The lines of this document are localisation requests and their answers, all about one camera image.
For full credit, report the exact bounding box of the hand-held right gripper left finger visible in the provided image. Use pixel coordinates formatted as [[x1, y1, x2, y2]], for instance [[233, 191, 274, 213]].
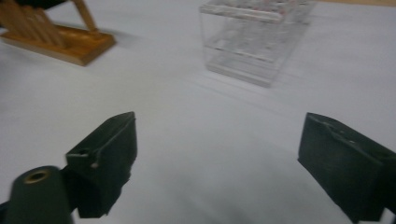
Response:
[[64, 111, 138, 219]]

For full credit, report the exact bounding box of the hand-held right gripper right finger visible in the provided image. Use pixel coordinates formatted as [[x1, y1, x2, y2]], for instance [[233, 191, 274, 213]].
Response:
[[297, 112, 396, 224]]

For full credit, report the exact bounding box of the wooden test tube rack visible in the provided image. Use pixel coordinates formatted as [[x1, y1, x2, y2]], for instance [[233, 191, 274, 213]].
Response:
[[0, 0, 117, 67]]

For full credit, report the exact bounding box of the clear acrylic test tube rack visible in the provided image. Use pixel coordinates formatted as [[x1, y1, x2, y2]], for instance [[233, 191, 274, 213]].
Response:
[[198, 0, 316, 89]]

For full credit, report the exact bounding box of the white table mat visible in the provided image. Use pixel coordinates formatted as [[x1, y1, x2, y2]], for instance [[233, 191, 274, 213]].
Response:
[[0, 0, 396, 224]]

